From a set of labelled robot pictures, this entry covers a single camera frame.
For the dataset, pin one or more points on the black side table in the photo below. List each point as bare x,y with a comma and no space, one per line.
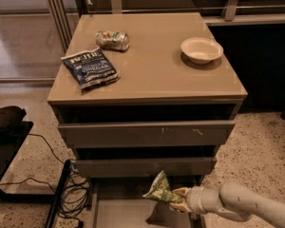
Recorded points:
13,132

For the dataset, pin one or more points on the white paper bowl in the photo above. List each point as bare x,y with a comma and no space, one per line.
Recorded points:
201,50

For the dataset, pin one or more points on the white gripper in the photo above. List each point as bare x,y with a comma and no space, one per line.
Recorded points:
193,199

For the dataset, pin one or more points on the metal window frame rail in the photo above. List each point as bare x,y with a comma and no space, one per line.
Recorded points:
58,13

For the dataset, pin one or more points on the blue vinegar chip bag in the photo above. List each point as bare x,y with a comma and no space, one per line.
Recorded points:
90,68

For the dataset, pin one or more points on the black table leg stand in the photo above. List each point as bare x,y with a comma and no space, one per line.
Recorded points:
55,202

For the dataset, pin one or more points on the green jalapeno chip bag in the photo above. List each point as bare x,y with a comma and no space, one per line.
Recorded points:
160,190

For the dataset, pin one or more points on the grey middle drawer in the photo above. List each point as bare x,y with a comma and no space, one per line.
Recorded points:
126,168

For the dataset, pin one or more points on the grey top drawer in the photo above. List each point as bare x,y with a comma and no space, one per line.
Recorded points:
156,134

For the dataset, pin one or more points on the crushed silver soda can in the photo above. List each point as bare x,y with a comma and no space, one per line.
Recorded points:
113,40

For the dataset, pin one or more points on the grey open bottom drawer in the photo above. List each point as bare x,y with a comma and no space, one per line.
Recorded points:
119,203

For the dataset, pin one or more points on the grey drawer cabinet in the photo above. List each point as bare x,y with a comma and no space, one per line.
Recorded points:
157,84

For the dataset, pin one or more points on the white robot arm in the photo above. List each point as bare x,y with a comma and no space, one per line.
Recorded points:
231,201

